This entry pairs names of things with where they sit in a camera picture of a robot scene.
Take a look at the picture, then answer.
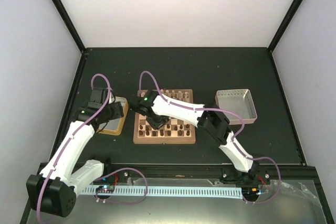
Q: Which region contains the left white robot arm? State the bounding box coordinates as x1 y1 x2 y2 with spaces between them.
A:
26 88 128 217

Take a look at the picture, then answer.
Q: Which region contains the small circuit board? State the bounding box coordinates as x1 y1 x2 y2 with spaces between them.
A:
96 185 114 194

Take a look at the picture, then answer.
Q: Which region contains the wooden chess board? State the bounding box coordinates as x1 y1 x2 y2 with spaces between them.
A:
133 89 196 144

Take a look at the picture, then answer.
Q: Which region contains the light blue cable duct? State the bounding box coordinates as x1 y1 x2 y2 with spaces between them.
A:
80 185 243 199

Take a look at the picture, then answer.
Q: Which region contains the row of white chess pieces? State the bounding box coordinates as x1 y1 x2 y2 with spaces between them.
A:
163 90 192 102

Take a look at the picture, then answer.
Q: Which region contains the gold rimmed metal tray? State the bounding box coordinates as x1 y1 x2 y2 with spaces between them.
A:
98 97 129 136

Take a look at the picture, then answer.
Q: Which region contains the black rail base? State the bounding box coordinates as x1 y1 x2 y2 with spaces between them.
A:
39 162 318 183

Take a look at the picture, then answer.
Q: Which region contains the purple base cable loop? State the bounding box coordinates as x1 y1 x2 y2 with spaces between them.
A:
94 167 149 205

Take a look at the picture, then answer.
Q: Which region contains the pink rimmed metal tray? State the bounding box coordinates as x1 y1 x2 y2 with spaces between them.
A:
215 89 258 124

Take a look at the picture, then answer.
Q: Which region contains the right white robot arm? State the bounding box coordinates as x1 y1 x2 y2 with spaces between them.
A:
129 90 259 184

